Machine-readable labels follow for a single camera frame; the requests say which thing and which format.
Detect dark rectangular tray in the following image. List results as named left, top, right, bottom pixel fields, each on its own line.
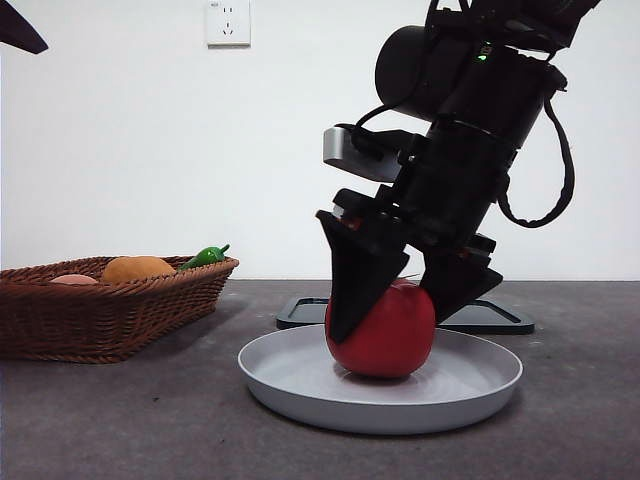
left=275, top=296, right=535, bottom=335

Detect pink round fruit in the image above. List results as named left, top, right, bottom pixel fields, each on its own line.
left=48, top=273, right=100, bottom=286

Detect green pepper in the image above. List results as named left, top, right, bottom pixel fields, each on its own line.
left=177, top=243, right=231, bottom=272

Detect red tomato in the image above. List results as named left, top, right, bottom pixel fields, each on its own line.
left=324, top=279, right=436, bottom=379

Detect pale grey round plate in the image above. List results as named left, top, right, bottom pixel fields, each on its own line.
left=237, top=323, right=524, bottom=435

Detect pale grey camera box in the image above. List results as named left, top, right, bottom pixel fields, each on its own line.
left=322, top=126, right=404, bottom=183

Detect orange fruit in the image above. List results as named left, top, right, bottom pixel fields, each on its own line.
left=101, top=255, right=177, bottom=284

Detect black camera cable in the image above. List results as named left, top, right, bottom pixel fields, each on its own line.
left=348, top=102, right=401, bottom=161

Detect white wall socket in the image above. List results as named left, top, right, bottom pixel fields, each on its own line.
left=206, top=0, right=252, bottom=49

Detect brown wicker basket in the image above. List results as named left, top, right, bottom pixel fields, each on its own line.
left=0, top=255, right=240, bottom=365

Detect black sleeved cable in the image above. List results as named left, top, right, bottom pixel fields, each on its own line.
left=497, top=97, right=577, bottom=230

